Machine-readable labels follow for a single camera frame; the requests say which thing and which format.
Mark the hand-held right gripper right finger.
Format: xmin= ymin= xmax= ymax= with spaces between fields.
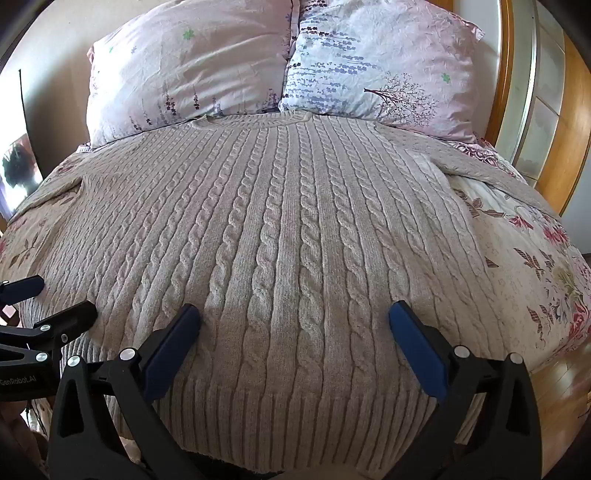
xmin=388 ymin=300 xmax=543 ymax=480

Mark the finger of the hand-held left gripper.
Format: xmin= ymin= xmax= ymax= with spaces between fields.
xmin=0 ymin=300 xmax=99 ymax=366
xmin=0 ymin=275 xmax=46 ymax=309

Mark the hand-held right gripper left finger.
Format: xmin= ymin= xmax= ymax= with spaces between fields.
xmin=46 ymin=302 xmax=218 ymax=480

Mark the grey cable-knit blanket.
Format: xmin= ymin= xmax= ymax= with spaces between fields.
xmin=9 ymin=111 xmax=561 ymax=474

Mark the dark screen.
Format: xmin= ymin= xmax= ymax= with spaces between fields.
xmin=0 ymin=134 xmax=43 ymax=223

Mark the floral duvet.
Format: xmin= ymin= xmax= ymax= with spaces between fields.
xmin=0 ymin=136 xmax=591 ymax=464

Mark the pink floral pillow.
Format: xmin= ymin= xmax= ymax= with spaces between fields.
xmin=87 ymin=0 xmax=301 ymax=148

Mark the wooden headboard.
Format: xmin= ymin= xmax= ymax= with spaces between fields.
xmin=434 ymin=0 xmax=591 ymax=217

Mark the pale blue floral pillow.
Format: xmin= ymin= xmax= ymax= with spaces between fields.
xmin=279 ymin=0 xmax=485 ymax=144

